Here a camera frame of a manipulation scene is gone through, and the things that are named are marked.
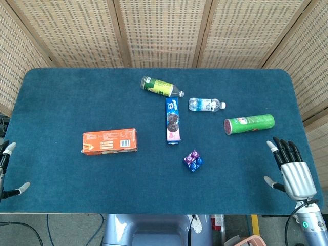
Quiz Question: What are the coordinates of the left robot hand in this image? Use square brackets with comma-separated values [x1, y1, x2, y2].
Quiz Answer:
[0, 140, 31, 202]

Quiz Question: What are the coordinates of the green label plastic bottle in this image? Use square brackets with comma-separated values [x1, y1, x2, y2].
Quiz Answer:
[140, 75, 185, 98]

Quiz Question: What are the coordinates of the green chips can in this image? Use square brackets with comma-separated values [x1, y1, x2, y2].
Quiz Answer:
[223, 114, 275, 136]

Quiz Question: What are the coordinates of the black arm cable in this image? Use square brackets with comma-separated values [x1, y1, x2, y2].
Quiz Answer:
[286, 198, 320, 246]

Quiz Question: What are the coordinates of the orange snack box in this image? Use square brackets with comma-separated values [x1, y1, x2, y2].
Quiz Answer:
[81, 128, 139, 156]

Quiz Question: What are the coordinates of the blue table mat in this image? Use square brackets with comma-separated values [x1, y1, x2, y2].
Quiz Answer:
[0, 67, 324, 215]

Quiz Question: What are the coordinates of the woven folding screen panel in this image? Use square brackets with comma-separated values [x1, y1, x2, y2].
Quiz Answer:
[261, 0, 328, 124]
[6, 0, 132, 69]
[0, 0, 56, 119]
[112, 0, 214, 69]
[303, 112, 328, 206]
[196, 0, 313, 69]

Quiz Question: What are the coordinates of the pink plastic basket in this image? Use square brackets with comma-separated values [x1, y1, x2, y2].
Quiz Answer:
[224, 235, 265, 246]

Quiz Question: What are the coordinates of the blue toy block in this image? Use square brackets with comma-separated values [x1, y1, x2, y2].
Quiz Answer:
[189, 156, 205, 173]

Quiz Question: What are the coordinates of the red canister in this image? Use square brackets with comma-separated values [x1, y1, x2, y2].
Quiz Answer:
[211, 214, 226, 231]

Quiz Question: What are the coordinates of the purple plastic block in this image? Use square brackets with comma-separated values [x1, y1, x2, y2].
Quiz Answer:
[182, 149, 201, 165]

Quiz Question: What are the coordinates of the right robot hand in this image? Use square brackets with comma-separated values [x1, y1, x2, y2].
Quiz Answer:
[263, 137, 317, 202]

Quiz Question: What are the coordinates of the white perforated bracket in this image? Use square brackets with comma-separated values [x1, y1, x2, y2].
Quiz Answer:
[191, 214, 203, 234]

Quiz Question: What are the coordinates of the black floor cable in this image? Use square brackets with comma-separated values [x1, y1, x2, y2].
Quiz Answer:
[0, 221, 44, 246]

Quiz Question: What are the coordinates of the clear water bottle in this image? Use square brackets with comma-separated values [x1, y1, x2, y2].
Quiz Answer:
[188, 97, 227, 112]

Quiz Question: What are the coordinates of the black torso cable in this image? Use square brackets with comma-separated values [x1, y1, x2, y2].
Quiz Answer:
[187, 215, 197, 246]

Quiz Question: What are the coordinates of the grey robot torso base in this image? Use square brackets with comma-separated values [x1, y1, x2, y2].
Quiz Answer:
[101, 214, 214, 246]

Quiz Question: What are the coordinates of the blue cookie box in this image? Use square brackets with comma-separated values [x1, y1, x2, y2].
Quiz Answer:
[165, 97, 182, 146]

